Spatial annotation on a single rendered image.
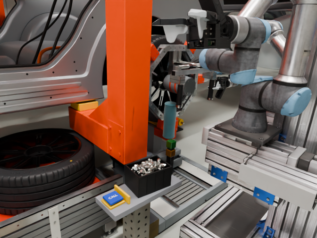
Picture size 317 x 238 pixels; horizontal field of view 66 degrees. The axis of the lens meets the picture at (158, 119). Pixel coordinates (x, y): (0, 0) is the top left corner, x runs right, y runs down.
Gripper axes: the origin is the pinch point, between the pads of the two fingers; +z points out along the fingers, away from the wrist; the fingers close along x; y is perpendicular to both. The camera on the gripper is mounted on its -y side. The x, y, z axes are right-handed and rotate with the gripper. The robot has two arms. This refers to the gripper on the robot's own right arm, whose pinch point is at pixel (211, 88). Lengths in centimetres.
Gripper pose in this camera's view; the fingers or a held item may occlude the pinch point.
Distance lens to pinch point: 183.5
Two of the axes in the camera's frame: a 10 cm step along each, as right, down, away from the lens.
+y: 0.4, -9.4, -3.3
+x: 6.9, 2.6, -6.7
